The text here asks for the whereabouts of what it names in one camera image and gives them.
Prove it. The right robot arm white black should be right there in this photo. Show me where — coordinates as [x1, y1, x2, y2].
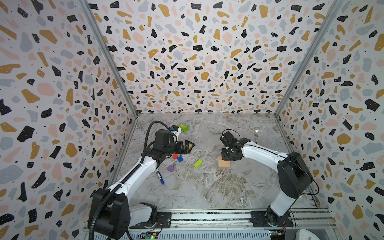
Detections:
[220, 130, 315, 227]

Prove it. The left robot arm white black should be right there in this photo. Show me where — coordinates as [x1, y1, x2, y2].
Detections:
[88, 126, 195, 240]

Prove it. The lime green block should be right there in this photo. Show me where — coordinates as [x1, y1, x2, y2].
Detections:
[194, 159, 203, 169]

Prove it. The green snack packet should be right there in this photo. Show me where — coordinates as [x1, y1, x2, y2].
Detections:
[178, 123, 189, 132]

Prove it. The blue marker pen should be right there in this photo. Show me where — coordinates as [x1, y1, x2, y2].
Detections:
[156, 171, 165, 185]

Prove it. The white object bottom right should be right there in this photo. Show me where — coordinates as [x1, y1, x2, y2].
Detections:
[295, 229, 320, 240]

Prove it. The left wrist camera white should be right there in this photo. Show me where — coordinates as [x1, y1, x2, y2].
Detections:
[170, 125, 182, 143]

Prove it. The black corrugated cable hose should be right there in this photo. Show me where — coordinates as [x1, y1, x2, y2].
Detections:
[88, 119, 172, 240]

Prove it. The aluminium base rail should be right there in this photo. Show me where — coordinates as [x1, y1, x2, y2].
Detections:
[121, 209, 342, 240]

